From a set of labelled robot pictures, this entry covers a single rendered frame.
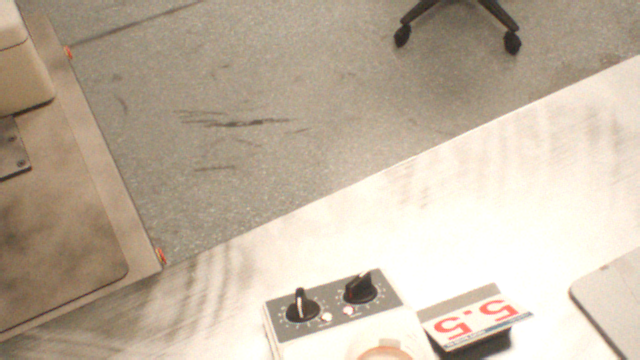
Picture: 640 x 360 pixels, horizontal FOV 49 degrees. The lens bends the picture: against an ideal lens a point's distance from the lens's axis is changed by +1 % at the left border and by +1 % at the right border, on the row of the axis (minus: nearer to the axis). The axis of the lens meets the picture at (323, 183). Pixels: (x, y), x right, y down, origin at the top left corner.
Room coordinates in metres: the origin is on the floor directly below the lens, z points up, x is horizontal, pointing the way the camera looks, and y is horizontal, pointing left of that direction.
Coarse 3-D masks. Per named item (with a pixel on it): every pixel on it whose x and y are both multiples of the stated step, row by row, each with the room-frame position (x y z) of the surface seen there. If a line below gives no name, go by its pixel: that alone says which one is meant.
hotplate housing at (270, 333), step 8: (384, 272) 0.34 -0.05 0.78; (392, 280) 0.32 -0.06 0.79; (400, 296) 0.30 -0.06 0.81; (264, 304) 0.31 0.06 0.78; (408, 304) 0.29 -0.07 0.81; (264, 312) 0.30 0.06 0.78; (384, 312) 0.28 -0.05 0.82; (264, 320) 0.29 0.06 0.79; (360, 320) 0.27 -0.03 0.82; (272, 328) 0.27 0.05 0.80; (336, 328) 0.26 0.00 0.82; (272, 336) 0.27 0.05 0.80; (304, 336) 0.26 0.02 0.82; (272, 344) 0.26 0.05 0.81; (280, 344) 0.25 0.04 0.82; (272, 352) 0.26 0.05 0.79; (280, 352) 0.24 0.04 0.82
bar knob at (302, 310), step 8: (296, 288) 0.31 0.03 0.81; (296, 296) 0.30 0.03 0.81; (304, 296) 0.30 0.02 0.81; (296, 304) 0.29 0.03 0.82; (304, 304) 0.29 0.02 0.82; (312, 304) 0.30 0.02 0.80; (288, 312) 0.29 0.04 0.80; (296, 312) 0.28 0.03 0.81; (304, 312) 0.28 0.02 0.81; (312, 312) 0.29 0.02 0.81; (296, 320) 0.28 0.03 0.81; (304, 320) 0.28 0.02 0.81
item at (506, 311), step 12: (492, 300) 0.31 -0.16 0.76; (504, 300) 0.31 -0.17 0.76; (468, 312) 0.30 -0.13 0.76; (480, 312) 0.30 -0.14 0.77; (492, 312) 0.29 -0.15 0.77; (504, 312) 0.29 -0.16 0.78; (516, 312) 0.29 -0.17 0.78; (432, 324) 0.29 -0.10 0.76; (444, 324) 0.29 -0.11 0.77; (456, 324) 0.28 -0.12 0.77; (468, 324) 0.28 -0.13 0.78; (480, 324) 0.28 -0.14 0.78; (492, 324) 0.27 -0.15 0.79; (444, 336) 0.27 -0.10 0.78; (456, 336) 0.27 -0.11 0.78
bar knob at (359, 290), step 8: (368, 272) 0.32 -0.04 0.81; (352, 280) 0.31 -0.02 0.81; (360, 280) 0.31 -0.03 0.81; (368, 280) 0.32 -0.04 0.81; (352, 288) 0.30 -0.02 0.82; (360, 288) 0.31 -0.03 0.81; (368, 288) 0.31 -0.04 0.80; (376, 288) 0.31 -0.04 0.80; (344, 296) 0.30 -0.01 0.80; (352, 296) 0.30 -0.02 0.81; (360, 296) 0.30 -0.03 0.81; (368, 296) 0.30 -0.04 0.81
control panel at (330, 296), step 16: (320, 288) 0.32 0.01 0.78; (336, 288) 0.32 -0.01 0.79; (384, 288) 0.31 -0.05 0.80; (272, 304) 0.31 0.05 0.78; (288, 304) 0.30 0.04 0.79; (320, 304) 0.30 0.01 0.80; (336, 304) 0.30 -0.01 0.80; (352, 304) 0.29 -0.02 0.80; (368, 304) 0.29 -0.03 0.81; (384, 304) 0.29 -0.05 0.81; (400, 304) 0.28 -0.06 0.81; (272, 320) 0.28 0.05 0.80; (288, 320) 0.28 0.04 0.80; (320, 320) 0.28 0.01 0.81; (336, 320) 0.27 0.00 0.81; (352, 320) 0.27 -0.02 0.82; (288, 336) 0.26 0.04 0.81
